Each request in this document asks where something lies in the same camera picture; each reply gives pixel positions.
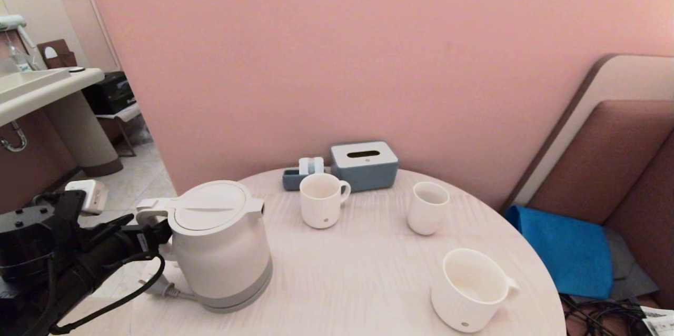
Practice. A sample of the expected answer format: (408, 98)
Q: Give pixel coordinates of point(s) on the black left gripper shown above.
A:
(113, 252)

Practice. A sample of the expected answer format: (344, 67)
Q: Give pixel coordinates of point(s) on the white electric kettle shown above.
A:
(221, 252)

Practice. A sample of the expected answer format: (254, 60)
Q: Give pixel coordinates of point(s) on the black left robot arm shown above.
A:
(26, 257)

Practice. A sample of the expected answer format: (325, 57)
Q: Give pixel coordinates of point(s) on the grey kettle base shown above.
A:
(231, 309)

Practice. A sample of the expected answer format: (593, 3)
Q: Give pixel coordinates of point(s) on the metal rack with white towel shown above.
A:
(121, 114)

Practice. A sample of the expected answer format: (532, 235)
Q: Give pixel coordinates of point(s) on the small grey tray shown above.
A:
(289, 180)

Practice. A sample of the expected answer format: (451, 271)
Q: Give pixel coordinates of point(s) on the black box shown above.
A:
(108, 94)

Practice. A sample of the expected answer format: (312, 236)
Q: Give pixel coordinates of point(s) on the small white ribbed mug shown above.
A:
(319, 209)

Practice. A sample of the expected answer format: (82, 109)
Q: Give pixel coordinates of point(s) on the chrome drain pipe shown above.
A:
(21, 138)

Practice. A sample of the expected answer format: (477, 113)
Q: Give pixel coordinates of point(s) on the small black round dish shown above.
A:
(77, 70)

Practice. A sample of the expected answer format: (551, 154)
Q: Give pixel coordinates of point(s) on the white sink counter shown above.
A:
(47, 88)

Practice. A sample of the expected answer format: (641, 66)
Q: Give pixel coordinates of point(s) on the brown tissue holder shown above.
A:
(60, 59)

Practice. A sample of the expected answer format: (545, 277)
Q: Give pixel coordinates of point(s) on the grey tissue box white lid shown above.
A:
(368, 173)

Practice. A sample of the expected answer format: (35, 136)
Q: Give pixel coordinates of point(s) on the clear glass bottle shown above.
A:
(21, 62)

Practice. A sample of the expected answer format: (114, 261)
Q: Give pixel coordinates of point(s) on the white hair dryer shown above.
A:
(11, 22)

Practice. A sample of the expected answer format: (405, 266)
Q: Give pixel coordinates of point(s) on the white cup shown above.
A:
(425, 217)

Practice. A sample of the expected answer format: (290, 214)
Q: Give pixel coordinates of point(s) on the large white ribbed mug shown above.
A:
(459, 310)

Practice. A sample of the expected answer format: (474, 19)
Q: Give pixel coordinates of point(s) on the blue cloth bag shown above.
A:
(568, 252)

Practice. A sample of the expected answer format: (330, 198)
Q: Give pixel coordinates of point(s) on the brown upholstered bench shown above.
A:
(621, 157)

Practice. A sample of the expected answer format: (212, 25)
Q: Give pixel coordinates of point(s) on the grey seat cushion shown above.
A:
(626, 267)

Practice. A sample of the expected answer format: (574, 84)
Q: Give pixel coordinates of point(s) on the white printed paper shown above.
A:
(661, 323)

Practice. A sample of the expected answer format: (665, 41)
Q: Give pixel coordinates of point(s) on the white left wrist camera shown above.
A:
(88, 196)

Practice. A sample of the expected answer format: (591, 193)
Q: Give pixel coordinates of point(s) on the beige sink pedestal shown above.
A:
(84, 136)

